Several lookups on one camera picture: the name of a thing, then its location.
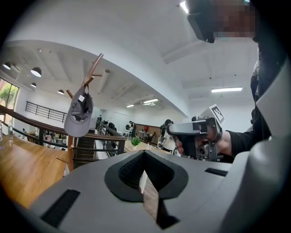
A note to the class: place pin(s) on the staircase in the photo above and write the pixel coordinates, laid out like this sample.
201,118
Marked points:
85,148

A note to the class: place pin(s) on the small potted plant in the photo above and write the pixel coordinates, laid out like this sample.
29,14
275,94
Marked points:
135,141

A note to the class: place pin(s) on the ceiling tube light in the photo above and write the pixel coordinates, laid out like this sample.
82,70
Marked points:
130,105
226,89
150,100

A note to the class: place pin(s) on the person's face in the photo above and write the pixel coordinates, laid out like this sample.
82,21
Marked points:
234,18

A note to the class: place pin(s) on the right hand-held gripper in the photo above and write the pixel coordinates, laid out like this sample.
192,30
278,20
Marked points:
211,127

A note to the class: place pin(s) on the black balcony railing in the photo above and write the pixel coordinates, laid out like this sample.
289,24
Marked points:
45,107

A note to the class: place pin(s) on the black pendant lamp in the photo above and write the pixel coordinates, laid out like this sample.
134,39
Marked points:
6,65
36,72
60,92
33,84

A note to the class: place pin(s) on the clear glass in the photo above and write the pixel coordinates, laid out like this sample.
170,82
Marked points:
1,138

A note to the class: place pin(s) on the person's black hooded top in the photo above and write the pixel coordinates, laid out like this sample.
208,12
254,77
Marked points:
266,79

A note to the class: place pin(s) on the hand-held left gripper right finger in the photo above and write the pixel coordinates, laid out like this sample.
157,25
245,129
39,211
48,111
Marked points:
195,186

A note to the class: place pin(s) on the brown wooden coat rack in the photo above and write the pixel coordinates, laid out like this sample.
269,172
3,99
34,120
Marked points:
71,154

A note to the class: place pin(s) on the clear water bottle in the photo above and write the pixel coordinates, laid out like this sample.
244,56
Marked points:
10,134

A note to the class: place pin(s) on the wooden table with white legs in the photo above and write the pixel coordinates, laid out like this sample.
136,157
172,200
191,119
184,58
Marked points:
27,166

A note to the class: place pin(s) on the ceiling panel light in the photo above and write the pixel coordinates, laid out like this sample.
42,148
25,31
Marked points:
184,6

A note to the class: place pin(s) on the person's right hand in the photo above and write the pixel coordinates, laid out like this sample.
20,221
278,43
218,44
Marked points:
180,146

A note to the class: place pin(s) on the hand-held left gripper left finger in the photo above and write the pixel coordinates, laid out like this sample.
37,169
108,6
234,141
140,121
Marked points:
91,200

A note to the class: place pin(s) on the grey baseball cap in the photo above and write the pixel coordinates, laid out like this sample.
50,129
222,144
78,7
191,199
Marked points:
77,123

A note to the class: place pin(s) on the black railing with wooden handrail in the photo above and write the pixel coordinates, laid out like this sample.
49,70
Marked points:
106,136

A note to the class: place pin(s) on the black head-worn camera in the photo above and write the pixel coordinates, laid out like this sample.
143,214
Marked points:
202,22

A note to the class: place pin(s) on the window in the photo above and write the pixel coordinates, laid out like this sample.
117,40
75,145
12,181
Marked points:
9,95

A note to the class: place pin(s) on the person's right forearm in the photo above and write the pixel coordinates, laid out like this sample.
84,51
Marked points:
243,141

